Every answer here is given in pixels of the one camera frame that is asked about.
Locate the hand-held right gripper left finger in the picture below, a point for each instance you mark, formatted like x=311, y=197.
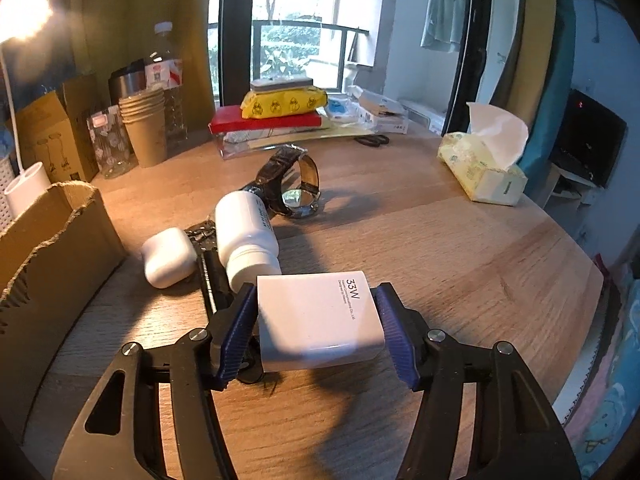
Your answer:
x=235, y=332

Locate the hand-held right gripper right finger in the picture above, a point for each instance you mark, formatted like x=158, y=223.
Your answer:
x=395, y=335

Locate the black car key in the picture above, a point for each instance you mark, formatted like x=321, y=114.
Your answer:
x=212, y=280

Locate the white charger block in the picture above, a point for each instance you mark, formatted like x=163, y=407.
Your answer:
x=315, y=320

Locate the white earbuds case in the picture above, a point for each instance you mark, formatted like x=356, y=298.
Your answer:
x=167, y=257

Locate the white pill bottle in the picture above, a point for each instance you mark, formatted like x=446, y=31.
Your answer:
x=245, y=230

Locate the torn cardboard box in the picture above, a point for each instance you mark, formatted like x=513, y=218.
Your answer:
x=50, y=260

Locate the clear plastic tray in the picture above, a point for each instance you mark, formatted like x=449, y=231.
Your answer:
x=240, y=151

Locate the yellow tissue pack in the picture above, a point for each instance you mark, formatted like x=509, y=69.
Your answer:
x=475, y=170

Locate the black scissors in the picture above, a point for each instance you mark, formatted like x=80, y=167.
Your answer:
x=372, y=140

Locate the white patterned packet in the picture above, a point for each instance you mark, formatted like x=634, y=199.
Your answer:
x=250, y=136

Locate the yellow paper envelope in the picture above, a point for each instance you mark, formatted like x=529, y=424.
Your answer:
x=340, y=132

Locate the red flat box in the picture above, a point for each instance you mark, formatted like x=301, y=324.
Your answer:
x=225, y=121

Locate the stack of brown paper cups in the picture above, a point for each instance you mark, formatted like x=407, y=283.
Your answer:
x=145, y=135

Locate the white long box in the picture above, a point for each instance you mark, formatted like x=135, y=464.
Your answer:
x=425, y=117

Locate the printed clear glass jar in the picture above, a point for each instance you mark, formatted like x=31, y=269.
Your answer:
x=111, y=145

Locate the white printed box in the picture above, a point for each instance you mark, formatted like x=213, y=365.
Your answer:
x=380, y=110

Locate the blue face mask packet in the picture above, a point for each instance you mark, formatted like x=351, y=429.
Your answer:
x=340, y=109

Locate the yellow wet wipes pack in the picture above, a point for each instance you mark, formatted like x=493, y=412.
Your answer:
x=282, y=102

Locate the grey flat block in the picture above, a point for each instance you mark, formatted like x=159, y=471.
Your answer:
x=282, y=84

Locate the white desk lamp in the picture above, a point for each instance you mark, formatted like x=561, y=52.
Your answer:
x=27, y=187

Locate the white plastic basket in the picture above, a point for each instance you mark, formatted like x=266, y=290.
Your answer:
x=4, y=195

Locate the brown printed carton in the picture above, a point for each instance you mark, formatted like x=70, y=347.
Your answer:
x=55, y=130

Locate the clear plastic water bottle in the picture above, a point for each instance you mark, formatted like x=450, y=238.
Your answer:
x=165, y=70

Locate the steel tumbler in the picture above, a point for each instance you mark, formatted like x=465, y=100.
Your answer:
x=125, y=82

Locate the black monitor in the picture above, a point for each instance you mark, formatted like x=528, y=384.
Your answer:
x=590, y=135

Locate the hanging pale green garment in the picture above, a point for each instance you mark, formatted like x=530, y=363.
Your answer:
x=445, y=10

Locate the yellow curtain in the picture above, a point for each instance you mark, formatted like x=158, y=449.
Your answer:
x=125, y=10

